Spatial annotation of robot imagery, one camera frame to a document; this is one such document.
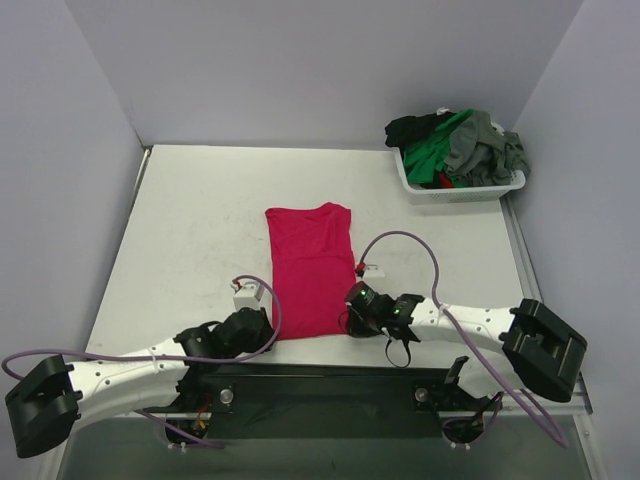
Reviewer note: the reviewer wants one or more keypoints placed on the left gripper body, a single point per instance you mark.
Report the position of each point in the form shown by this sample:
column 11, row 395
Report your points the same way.
column 261, row 326

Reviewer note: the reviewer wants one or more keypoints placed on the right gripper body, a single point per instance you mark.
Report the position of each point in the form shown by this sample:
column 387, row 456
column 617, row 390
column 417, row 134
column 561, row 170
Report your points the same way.
column 357, row 307

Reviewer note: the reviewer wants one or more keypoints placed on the red t-shirt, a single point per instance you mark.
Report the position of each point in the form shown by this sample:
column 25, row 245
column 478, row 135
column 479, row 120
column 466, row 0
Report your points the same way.
column 312, row 268

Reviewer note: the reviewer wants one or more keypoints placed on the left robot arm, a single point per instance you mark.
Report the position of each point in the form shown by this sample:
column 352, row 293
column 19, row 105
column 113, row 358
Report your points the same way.
column 57, row 397

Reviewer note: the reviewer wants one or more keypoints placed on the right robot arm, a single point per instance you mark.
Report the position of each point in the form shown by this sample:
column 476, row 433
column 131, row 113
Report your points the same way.
column 546, row 353

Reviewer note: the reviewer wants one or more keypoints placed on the red garment in basket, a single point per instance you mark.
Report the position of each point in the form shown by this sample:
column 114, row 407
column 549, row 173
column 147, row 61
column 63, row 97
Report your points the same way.
column 442, row 181

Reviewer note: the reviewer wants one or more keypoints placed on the white plastic laundry basket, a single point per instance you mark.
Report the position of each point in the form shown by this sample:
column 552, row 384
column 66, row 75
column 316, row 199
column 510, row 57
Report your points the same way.
column 418, row 195

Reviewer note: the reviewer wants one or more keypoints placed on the green t-shirt in basket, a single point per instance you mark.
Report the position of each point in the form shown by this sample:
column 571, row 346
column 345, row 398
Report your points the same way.
column 423, row 159

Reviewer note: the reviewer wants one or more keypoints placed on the black t-shirt in basket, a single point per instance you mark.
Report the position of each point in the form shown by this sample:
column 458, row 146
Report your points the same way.
column 408, row 130

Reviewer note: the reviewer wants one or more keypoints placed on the grey t-shirt in basket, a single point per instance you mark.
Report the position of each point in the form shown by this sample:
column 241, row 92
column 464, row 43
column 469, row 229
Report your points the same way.
column 482, row 156

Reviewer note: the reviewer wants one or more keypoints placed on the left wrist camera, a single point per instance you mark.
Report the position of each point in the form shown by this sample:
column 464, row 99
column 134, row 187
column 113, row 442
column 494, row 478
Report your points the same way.
column 247, row 295

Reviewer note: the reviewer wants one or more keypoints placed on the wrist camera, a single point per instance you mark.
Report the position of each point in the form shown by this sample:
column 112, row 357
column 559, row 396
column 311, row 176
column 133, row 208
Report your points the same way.
column 367, row 271
column 247, row 295

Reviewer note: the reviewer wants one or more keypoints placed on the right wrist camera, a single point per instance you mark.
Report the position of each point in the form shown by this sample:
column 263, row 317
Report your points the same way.
column 367, row 271

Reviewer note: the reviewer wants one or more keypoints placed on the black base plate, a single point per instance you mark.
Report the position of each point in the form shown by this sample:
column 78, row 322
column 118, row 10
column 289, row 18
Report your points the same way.
column 269, row 401

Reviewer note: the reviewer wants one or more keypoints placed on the aluminium frame rail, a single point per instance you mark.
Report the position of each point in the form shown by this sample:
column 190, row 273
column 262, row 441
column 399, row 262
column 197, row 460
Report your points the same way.
column 579, row 404

